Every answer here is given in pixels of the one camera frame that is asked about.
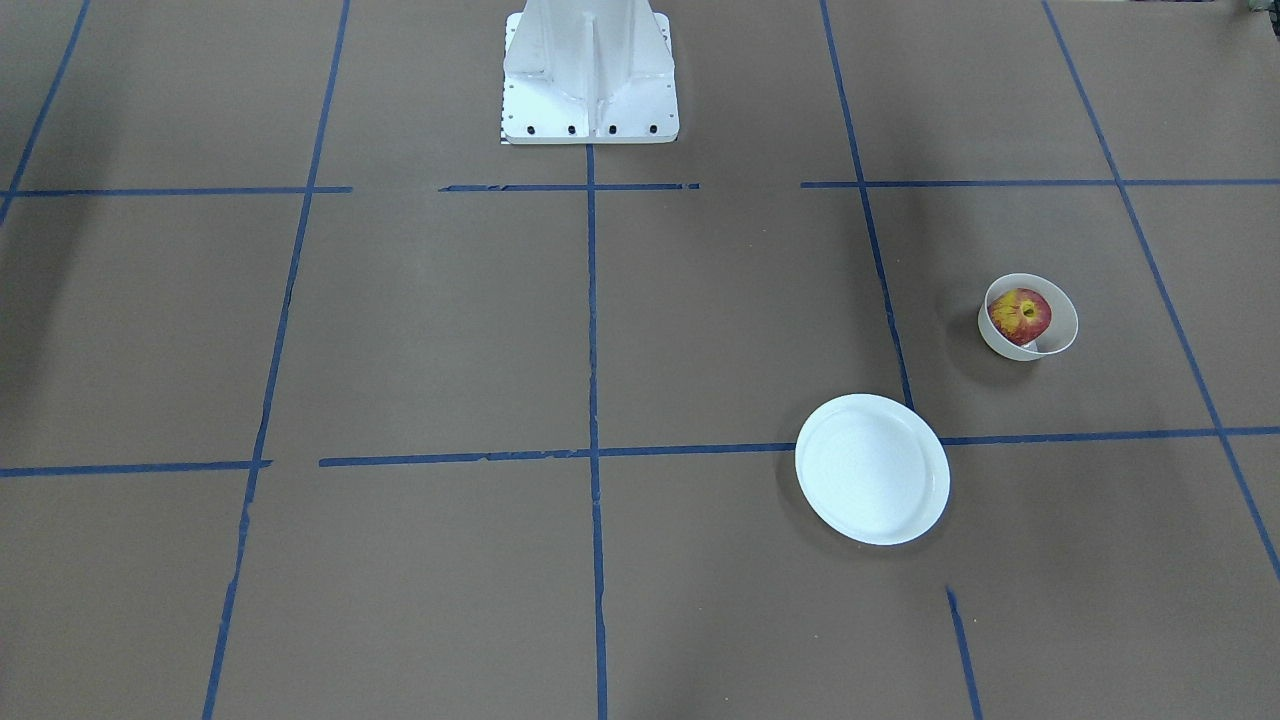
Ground white round plate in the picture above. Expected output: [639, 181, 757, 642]
[794, 393, 951, 547]

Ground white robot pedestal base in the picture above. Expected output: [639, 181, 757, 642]
[500, 1, 681, 145]

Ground white bowl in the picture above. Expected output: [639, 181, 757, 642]
[977, 273, 1079, 363]

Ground red yellow apple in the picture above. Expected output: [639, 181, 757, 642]
[987, 287, 1053, 347]

